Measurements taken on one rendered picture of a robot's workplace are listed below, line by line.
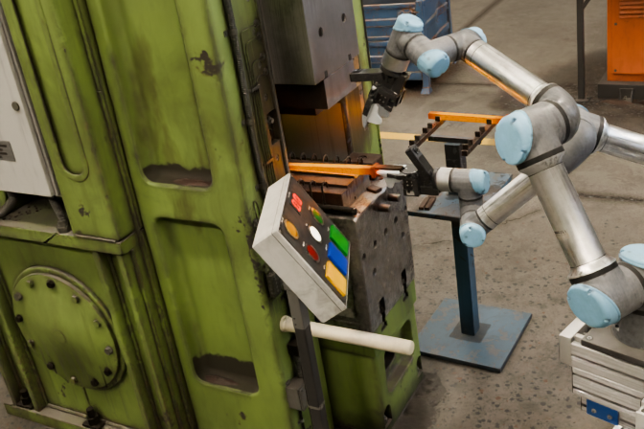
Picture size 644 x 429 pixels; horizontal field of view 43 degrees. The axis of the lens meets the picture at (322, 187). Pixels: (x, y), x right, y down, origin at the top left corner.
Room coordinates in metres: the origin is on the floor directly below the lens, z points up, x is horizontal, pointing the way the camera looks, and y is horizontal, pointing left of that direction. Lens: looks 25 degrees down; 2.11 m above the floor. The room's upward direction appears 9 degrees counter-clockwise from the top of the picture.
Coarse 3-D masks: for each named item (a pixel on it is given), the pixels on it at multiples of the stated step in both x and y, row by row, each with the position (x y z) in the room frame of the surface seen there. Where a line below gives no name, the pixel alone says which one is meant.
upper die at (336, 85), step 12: (336, 72) 2.45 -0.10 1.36; (348, 72) 2.51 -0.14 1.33; (276, 84) 2.47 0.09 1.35; (288, 84) 2.44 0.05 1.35; (300, 84) 2.42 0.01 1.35; (324, 84) 2.38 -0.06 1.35; (336, 84) 2.44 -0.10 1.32; (348, 84) 2.50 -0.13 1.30; (288, 96) 2.45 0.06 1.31; (300, 96) 2.43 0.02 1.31; (312, 96) 2.40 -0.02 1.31; (324, 96) 2.38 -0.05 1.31; (336, 96) 2.43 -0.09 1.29; (324, 108) 2.38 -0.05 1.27
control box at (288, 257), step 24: (288, 192) 2.00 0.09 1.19; (264, 216) 1.91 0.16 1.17; (288, 216) 1.88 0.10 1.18; (312, 216) 2.01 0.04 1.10; (264, 240) 1.78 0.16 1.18; (288, 240) 1.78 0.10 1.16; (312, 240) 1.89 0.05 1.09; (288, 264) 1.77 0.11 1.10; (312, 264) 1.79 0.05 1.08; (312, 288) 1.76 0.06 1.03; (312, 312) 1.77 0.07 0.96; (336, 312) 1.76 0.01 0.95
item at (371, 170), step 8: (296, 168) 2.59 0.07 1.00; (304, 168) 2.57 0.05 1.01; (312, 168) 2.56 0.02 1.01; (320, 168) 2.54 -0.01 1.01; (328, 168) 2.52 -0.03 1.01; (336, 168) 2.51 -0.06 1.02; (344, 168) 2.49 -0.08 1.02; (352, 168) 2.48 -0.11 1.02; (360, 168) 2.46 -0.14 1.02; (368, 168) 2.45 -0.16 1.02; (376, 168) 2.43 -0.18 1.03; (384, 168) 2.41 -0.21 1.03; (392, 168) 2.40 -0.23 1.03; (400, 168) 2.39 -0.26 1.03; (376, 176) 2.43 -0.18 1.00
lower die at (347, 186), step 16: (288, 160) 2.70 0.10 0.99; (304, 160) 2.67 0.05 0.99; (304, 176) 2.54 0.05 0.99; (320, 176) 2.52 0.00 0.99; (336, 176) 2.49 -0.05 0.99; (352, 176) 2.46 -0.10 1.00; (368, 176) 2.54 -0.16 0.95; (320, 192) 2.42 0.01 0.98; (336, 192) 2.39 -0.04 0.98; (352, 192) 2.44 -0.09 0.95
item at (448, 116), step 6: (432, 114) 3.03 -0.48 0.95; (438, 114) 3.02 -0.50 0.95; (444, 114) 3.01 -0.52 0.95; (450, 114) 2.99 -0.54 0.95; (456, 114) 2.98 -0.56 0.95; (462, 114) 2.97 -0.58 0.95; (468, 114) 2.96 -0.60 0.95; (474, 114) 2.95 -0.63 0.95; (450, 120) 2.99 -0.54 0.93; (456, 120) 2.97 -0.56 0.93; (462, 120) 2.96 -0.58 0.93; (468, 120) 2.94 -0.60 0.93; (474, 120) 2.93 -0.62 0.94; (480, 120) 2.91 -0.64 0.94; (492, 120) 2.89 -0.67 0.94; (498, 120) 2.87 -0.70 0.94
